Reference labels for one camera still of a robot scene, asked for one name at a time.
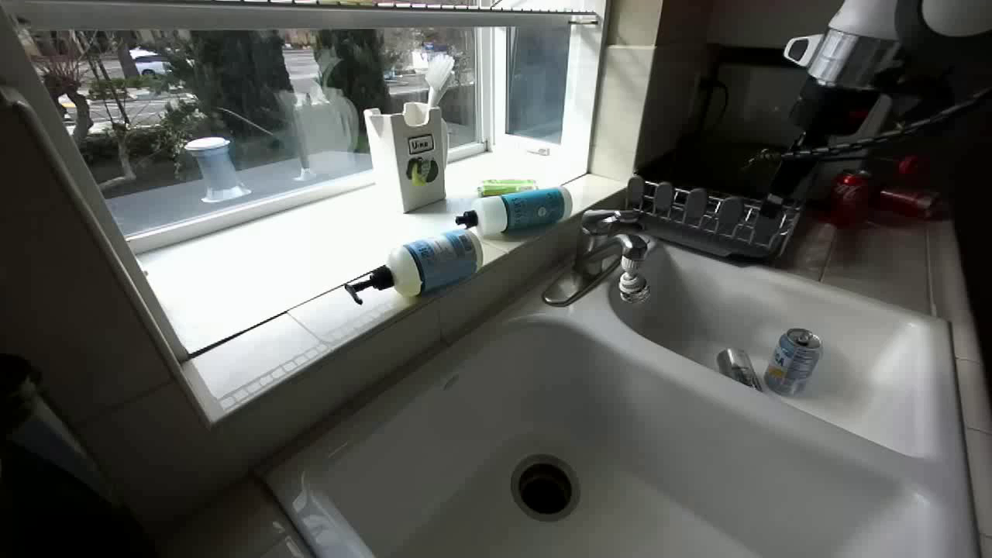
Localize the blue drink can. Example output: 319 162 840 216
763 325 824 399

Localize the red round object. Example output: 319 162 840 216
824 166 882 228

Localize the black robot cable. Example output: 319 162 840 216
770 83 992 172

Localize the large basin drain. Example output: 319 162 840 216
508 452 582 524

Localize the white window frame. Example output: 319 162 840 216
0 0 610 366

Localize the red drink can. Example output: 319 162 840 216
874 183 948 222

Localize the white dish brush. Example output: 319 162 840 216
400 50 458 131

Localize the white double basin sink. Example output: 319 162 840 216
257 240 980 558

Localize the chrome sink faucet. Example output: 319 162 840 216
539 206 661 311

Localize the metal dish rack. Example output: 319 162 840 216
624 173 811 265

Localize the white outdoor pedestal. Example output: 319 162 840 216
184 134 256 207

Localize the blue label soap dispenser bottle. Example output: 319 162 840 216
453 183 578 240
340 226 488 306

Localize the white carton brush holder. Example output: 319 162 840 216
364 98 453 216

